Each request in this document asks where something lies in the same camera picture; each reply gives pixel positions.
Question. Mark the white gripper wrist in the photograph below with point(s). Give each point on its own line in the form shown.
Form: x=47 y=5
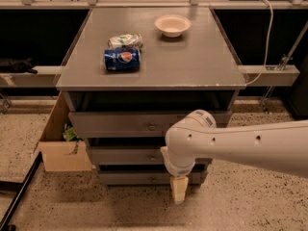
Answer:
x=181 y=169

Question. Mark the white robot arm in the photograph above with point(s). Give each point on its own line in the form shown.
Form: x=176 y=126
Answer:
x=281 y=147

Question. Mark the grey bottom drawer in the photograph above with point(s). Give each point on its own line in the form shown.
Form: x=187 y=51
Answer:
x=135 y=178

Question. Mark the grey drawer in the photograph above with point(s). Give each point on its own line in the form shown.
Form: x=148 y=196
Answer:
x=135 y=178
x=123 y=124
x=125 y=156

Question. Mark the grey middle drawer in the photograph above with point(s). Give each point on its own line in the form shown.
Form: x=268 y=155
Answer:
x=125 y=156

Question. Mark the grey top drawer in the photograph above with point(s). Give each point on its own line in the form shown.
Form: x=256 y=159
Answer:
x=123 y=124

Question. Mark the grey drawer cabinet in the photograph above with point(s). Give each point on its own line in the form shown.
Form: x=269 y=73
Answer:
x=217 y=102

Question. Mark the green packet in box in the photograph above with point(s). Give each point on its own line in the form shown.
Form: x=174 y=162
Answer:
x=69 y=134

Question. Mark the brown cardboard box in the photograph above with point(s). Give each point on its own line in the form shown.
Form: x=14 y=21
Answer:
x=57 y=153

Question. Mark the blue pepsi can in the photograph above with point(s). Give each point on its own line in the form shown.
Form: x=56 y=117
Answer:
x=122 y=59

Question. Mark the black metal floor bar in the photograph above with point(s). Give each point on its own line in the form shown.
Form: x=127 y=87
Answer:
x=18 y=189

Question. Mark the crushed green white can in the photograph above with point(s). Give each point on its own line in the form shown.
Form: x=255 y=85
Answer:
x=131 y=40

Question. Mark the white paper bowl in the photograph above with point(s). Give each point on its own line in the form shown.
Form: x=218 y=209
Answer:
x=172 y=26

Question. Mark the black object on rail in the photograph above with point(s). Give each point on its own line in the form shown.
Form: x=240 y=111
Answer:
x=16 y=66

